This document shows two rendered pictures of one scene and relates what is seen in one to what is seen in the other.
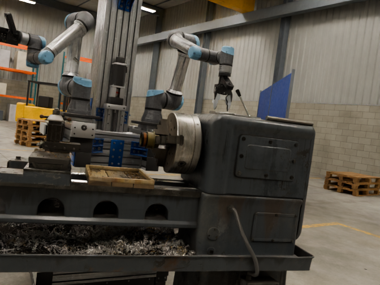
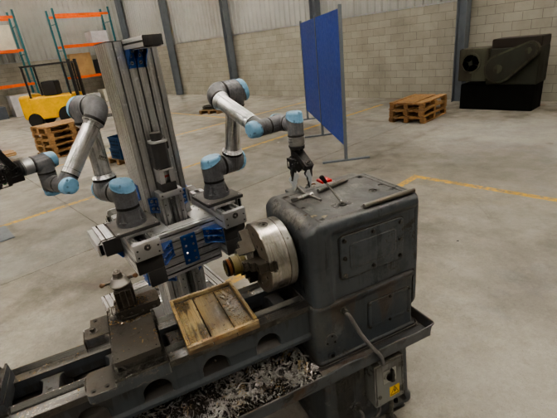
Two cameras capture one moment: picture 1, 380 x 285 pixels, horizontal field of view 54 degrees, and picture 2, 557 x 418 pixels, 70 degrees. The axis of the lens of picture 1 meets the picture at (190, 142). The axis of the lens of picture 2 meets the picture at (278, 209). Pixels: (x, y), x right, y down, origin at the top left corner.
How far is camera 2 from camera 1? 0.85 m
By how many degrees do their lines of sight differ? 20
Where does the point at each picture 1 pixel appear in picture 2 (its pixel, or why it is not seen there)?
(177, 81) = (234, 140)
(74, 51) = (96, 148)
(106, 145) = (176, 245)
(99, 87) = (142, 174)
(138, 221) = (252, 359)
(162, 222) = (276, 349)
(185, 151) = (282, 275)
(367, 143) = (425, 52)
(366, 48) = not seen: outside the picture
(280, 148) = (384, 232)
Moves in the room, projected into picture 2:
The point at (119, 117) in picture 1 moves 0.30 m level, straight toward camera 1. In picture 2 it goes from (177, 201) to (183, 221)
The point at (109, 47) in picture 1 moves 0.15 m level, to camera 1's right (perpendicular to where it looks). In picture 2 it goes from (137, 122) to (166, 119)
